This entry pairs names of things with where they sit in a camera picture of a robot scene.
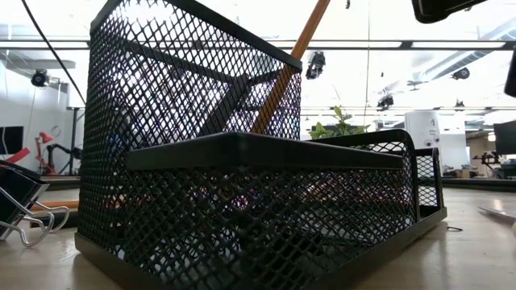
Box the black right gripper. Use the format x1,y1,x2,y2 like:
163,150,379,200
410,0,489,24

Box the black mesh desk organizer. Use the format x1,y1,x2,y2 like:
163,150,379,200
74,0,448,290

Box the black binder clip silver handles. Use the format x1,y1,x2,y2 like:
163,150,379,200
0,159,72,249

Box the white cylindrical appliance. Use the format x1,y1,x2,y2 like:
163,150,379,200
404,110,442,150

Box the dark computer monitor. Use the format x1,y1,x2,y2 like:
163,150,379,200
493,120,516,156

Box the small green potted plant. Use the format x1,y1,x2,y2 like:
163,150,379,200
308,105,371,141

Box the red desk lamp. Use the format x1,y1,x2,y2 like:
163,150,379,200
34,130,56,175

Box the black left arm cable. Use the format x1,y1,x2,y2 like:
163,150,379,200
19,0,88,106

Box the black wall monitor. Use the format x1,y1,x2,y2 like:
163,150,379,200
0,126,24,156

